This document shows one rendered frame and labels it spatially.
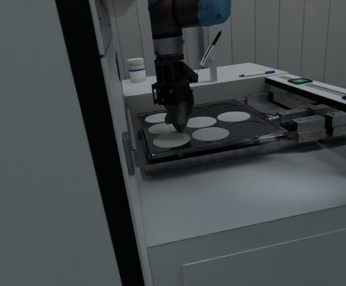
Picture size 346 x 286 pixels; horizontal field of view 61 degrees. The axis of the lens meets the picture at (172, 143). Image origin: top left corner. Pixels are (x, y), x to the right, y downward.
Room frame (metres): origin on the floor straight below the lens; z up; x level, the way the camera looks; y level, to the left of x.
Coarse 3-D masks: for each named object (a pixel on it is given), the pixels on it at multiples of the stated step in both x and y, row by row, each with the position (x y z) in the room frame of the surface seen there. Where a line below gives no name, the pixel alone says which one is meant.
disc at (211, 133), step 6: (198, 132) 0.76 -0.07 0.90; (204, 132) 0.76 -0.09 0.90; (210, 132) 0.75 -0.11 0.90; (216, 132) 0.75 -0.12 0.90; (222, 132) 0.74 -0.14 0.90; (228, 132) 0.74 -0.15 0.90; (198, 138) 0.72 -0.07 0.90; (204, 138) 0.71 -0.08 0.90; (210, 138) 0.71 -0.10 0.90; (216, 138) 0.70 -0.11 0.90
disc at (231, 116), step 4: (228, 112) 0.91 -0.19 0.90; (232, 112) 0.90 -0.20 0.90; (236, 112) 0.90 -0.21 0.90; (240, 112) 0.89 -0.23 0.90; (244, 112) 0.89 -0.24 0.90; (220, 116) 0.88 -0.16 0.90; (224, 116) 0.87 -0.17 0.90; (228, 116) 0.87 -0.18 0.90; (232, 116) 0.86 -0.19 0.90; (236, 116) 0.86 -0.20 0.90; (240, 116) 0.86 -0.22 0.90; (244, 116) 0.85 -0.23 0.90; (248, 116) 0.85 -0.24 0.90; (224, 120) 0.84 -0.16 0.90; (228, 120) 0.83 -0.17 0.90; (232, 120) 0.83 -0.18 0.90; (236, 120) 0.82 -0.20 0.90; (240, 120) 0.82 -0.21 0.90
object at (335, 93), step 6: (270, 78) 1.06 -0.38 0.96; (276, 78) 1.05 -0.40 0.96; (282, 78) 1.06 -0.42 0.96; (288, 78) 1.05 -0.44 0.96; (294, 78) 1.02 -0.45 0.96; (288, 84) 0.95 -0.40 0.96; (294, 84) 0.94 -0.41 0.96; (300, 84) 0.93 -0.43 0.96; (306, 84) 0.92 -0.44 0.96; (312, 84) 0.91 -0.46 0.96; (318, 84) 0.90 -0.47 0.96; (324, 84) 0.89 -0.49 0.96; (306, 90) 0.85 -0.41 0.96; (312, 90) 0.84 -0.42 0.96; (318, 90) 0.83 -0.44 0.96; (324, 90) 0.84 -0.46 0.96; (330, 90) 0.83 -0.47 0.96; (336, 90) 0.81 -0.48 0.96; (342, 90) 0.80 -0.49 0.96; (324, 96) 0.76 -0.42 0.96; (330, 96) 0.75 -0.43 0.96; (336, 96) 0.75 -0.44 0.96; (342, 102) 0.70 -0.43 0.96
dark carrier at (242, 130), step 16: (160, 112) 1.00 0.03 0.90; (192, 112) 0.96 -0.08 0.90; (208, 112) 0.93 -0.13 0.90; (224, 112) 0.91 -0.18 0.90; (144, 128) 0.85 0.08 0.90; (192, 128) 0.80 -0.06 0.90; (224, 128) 0.77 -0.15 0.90; (240, 128) 0.76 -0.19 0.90; (256, 128) 0.74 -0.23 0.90; (272, 128) 0.73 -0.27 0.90; (192, 144) 0.68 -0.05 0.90
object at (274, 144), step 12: (252, 144) 0.75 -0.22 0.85; (264, 144) 0.74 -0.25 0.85; (276, 144) 0.75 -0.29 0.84; (288, 144) 0.75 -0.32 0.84; (300, 144) 0.76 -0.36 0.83; (312, 144) 0.76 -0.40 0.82; (192, 156) 0.72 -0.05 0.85; (204, 156) 0.72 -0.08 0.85; (216, 156) 0.72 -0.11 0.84; (228, 156) 0.73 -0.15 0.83; (240, 156) 0.73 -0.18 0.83; (144, 168) 0.70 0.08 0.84; (156, 168) 0.70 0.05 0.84; (168, 168) 0.70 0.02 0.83; (180, 168) 0.71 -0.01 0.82
